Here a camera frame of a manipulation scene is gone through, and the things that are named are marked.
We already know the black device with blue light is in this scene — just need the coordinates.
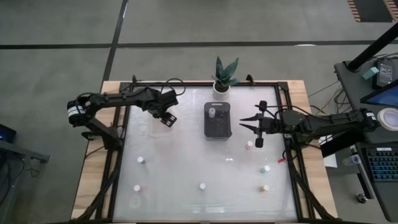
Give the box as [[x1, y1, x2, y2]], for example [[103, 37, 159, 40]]
[[0, 123, 17, 143]]

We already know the snake plant in white pot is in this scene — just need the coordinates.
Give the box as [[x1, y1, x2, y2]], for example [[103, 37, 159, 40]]
[[211, 55, 241, 101]]

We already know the black camera clamp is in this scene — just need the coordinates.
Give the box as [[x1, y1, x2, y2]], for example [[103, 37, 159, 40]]
[[81, 129, 104, 141]]

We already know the teal block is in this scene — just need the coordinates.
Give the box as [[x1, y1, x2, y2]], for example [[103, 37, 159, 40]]
[[361, 66, 380, 80]]

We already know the white paper sheet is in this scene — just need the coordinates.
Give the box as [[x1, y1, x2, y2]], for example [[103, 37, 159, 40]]
[[318, 136, 338, 169]]

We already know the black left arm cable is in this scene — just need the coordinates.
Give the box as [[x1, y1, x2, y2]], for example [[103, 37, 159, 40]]
[[157, 77, 187, 97]]

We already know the dark gray plastic bin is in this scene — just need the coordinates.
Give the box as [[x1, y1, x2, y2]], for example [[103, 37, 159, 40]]
[[203, 101, 233, 141]]

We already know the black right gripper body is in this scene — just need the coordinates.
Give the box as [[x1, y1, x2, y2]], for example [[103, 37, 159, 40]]
[[255, 101, 280, 147]]

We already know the gray equipment cart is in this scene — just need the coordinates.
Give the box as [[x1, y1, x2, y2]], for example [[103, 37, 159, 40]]
[[334, 57, 398, 144]]

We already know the white tape roll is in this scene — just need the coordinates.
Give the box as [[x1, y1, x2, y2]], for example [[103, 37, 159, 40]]
[[376, 107, 398, 132]]

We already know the black backlit keyboard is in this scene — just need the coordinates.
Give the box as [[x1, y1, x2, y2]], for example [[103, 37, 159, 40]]
[[366, 147, 398, 183]]

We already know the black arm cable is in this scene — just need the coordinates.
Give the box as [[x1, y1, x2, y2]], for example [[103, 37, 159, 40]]
[[254, 104, 313, 116], [157, 77, 187, 97]]

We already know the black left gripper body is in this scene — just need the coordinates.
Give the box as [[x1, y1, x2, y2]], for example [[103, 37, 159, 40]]
[[141, 90, 180, 114]]

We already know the black metal pole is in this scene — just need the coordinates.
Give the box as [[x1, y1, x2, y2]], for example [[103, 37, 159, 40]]
[[346, 22, 398, 72]]

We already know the black aluminium table frame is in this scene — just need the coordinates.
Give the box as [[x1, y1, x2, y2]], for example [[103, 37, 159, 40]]
[[70, 81, 340, 224]]

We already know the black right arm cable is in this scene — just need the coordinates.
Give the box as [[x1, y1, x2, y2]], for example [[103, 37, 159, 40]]
[[254, 104, 313, 116]]

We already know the monitor with blue screen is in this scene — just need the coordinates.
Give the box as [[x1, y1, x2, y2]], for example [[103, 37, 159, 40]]
[[359, 81, 398, 109]]

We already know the gray metal stand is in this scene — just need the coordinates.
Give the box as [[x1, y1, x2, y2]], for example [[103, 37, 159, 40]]
[[0, 139, 50, 224]]

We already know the dark rug with striped edge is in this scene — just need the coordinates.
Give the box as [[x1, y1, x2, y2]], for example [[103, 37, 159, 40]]
[[347, 0, 398, 23]]

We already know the clear plastic bottle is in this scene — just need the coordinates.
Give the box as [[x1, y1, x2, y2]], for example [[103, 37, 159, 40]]
[[343, 154, 361, 166]]

